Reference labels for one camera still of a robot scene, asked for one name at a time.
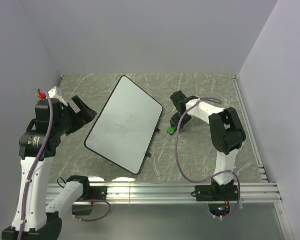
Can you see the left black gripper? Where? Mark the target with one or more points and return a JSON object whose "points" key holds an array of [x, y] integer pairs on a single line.
{"points": [[78, 122]]}

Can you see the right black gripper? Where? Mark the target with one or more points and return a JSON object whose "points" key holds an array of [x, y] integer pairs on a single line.
{"points": [[173, 121]]}

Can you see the green whiteboard eraser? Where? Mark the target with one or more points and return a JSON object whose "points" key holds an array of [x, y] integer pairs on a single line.
{"points": [[171, 130]]}

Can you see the white whiteboard black frame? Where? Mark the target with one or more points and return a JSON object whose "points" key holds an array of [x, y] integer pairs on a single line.
{"points": [[124, 128]]}

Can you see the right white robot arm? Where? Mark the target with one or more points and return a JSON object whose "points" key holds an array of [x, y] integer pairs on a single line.
{"points": [[227, 136]]}

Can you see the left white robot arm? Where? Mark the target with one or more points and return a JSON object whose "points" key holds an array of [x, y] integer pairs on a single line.
{"points": [[34, 219]]}

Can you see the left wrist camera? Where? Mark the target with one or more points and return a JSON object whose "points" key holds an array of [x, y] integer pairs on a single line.
{"points": [[54, 93]]}

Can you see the aluminium mounting rail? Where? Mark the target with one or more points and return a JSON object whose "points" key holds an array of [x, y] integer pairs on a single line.
{"points": [[179, 192]]}

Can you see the right side aluminium rail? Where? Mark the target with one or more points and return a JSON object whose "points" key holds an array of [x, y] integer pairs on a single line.
{"points": [[261, 170]]}

